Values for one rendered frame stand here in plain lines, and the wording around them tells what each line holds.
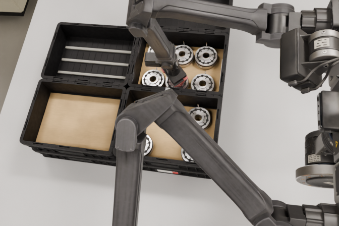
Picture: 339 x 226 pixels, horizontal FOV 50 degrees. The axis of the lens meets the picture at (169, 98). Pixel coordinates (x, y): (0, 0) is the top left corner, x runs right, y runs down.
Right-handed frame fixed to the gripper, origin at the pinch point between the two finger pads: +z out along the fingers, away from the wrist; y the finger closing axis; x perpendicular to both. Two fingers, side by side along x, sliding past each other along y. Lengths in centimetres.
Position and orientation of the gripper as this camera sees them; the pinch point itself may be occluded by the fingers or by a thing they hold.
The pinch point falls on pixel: (176, 79)
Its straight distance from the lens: 158.1
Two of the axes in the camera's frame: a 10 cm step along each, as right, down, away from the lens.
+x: 8.1, -5.7, 1.2
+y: 5.6, 7.2, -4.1
